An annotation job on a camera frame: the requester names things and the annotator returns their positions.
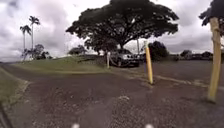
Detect low tree cluster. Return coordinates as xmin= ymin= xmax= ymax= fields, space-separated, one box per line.
xmin=21 ymin=43 xmax=54 ymax=62

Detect dark round bush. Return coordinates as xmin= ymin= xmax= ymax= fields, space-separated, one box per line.
xmin=147 ymin=40 xmax=170 ymax=62

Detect large spreading tree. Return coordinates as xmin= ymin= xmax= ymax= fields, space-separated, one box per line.
xmin=65 ymin=0 xmax=180 ymax=54

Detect grass strip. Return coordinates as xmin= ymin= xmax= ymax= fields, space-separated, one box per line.
xmin=0 ymin=66 xmax=31 ymax=108

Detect yellow bollard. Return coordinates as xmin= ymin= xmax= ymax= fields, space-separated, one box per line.
xmin=144 ymin=45 xmax=155 ymax=86

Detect distant trees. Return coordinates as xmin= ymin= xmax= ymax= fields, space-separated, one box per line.
xmin=168 ymin=49 xmax=214 ymax=62

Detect dark grey asphalt path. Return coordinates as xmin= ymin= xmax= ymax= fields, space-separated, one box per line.
xmin=0 ymin=63 xmax=224 ymax=128

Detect grass mound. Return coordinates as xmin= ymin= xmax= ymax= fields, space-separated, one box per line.
xmin=13 ymin=55 xmax=108 ymax=75

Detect distant tree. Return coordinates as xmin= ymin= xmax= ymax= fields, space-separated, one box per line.
xmin=67 ymin=45 xmax=88 ymax=56

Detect tall yellow post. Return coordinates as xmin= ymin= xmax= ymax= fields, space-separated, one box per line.
xmin=206 ymin=17 xmax=223 ymax=103

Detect grey car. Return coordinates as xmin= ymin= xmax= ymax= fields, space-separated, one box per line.
xmin=109 ymin=48 xmax=141 ymax=68

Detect dark tree foliage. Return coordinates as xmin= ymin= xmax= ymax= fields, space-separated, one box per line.
xmin=198 ymin=0 xmax=224 ymax=28

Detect pale bollard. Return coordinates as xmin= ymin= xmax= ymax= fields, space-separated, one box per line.
xmin=106 ymin=51 xmax=111 ymax=70

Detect short palm tree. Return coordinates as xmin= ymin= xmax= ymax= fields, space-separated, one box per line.
xmin=19 ymin=24 xmax=33 ymax=54

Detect tall palm tree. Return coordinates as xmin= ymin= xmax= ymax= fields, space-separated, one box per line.
xmin=28 ymin=15 xmax=42 ymax=51

